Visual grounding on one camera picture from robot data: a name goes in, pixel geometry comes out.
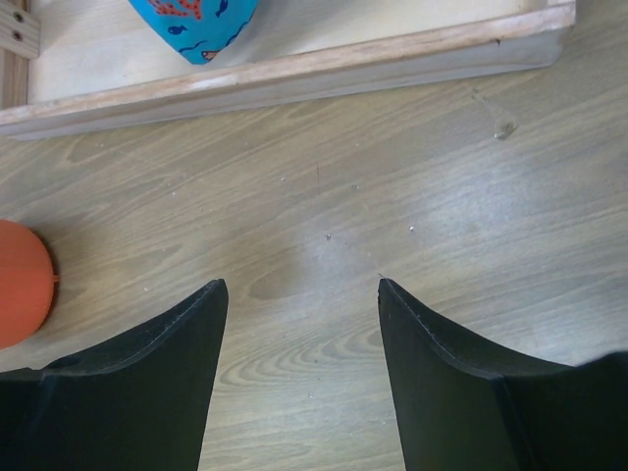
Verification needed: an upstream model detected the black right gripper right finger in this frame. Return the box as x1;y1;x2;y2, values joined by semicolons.
378;279;627;470

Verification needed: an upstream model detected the wooden clothes rack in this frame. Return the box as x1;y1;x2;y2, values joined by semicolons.
1;1;576;140

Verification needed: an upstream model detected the blue fish pattern garment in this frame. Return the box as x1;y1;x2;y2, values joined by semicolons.
130;0;259;65

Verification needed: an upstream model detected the orange round desk organizer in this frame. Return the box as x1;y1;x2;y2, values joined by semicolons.
1;220;58;348

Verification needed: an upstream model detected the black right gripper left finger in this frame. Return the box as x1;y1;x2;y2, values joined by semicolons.
1;280;229;470

